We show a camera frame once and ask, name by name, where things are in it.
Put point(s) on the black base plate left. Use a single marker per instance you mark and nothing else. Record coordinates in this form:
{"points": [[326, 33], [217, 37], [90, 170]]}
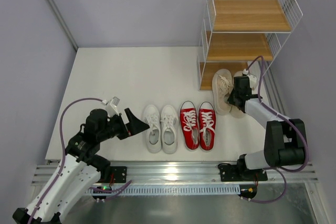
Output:
{"points": [[114, 174]]}

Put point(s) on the white slotted cable duct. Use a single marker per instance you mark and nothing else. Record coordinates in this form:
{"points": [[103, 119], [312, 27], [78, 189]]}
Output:
{"points": [[181, 190]]}

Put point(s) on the white sneaker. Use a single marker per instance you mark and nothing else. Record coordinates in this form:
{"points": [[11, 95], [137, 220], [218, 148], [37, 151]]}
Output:
{"points": [[151, 117], [169, 120]]}

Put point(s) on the red canvas sneaker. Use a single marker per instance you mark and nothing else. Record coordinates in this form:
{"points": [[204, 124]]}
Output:
{"points": [[189, 125], [207, 126]]}

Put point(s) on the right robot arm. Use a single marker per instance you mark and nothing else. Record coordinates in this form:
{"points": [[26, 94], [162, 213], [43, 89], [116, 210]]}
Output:
{"points": [[285, 141]]}

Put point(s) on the beige sneaker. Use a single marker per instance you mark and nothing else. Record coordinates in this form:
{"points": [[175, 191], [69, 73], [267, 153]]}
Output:
{"points": [[236, 112], [222, 85]]}

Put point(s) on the aluminium corner post left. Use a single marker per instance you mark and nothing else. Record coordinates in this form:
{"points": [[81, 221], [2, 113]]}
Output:
{"points": [[62, 23]]}

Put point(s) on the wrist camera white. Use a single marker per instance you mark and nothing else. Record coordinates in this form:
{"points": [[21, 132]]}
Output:
{"points": [[253, 80], [111, 106]]}

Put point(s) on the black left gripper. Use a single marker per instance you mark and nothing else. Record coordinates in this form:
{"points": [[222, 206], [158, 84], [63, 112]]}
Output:
{"points": [[125, 123]]}

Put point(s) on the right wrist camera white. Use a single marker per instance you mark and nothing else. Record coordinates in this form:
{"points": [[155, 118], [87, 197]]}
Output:
{"points": [[253, 80]]}

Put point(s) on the aluminium rail front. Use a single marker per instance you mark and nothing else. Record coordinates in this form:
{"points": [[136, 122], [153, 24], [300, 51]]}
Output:
{"points": [[180, 172]]}

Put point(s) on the aluminium rail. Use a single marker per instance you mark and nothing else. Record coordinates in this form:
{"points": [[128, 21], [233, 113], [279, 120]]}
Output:
{"points": [[180, 172], [272, 91]]}

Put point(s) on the white wire wooden shoe shelf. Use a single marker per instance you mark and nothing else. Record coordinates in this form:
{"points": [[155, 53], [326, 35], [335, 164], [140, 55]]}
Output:
{"points": [[234, 32]]}

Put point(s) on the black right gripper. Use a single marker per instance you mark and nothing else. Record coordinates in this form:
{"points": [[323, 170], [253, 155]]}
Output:
{"points": [[238, 98]]}

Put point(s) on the aluminium rail right side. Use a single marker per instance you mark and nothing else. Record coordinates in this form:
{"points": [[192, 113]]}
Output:
{"points": [[272, 91]]}

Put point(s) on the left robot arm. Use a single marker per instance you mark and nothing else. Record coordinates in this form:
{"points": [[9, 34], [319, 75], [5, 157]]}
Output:
{"points": [[79, 168]]}

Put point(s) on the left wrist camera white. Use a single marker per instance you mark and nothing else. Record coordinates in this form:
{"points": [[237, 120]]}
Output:
{"points": [[111, 106]]}

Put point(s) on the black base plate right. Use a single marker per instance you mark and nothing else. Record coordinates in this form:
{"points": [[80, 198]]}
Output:
{"points": [[232, 173]]}

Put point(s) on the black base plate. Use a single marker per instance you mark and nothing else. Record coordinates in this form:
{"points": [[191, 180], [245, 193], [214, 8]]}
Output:
{"points": [[114, 174], [232, 173]]}

